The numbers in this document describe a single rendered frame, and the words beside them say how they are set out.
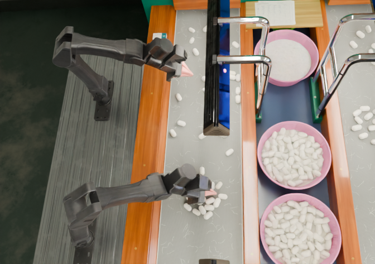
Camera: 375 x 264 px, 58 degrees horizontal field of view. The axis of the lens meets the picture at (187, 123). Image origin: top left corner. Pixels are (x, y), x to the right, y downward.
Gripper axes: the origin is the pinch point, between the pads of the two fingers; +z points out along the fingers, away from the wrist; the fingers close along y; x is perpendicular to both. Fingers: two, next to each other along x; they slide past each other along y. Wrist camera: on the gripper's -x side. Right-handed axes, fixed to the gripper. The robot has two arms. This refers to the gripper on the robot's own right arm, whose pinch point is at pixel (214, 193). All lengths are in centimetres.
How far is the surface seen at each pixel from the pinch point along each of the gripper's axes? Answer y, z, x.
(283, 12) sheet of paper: 82, 21, -20
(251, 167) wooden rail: 9.9, 10.2, -9.1
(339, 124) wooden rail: 28, 36, -30
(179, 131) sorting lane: 25.2, -9.6, 10.8
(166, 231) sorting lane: -13.8, -11.5, 12.3
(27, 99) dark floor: 79, -55, 145
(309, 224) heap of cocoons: -9.5, 26.6, -20.1
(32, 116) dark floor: 65, -49, 140
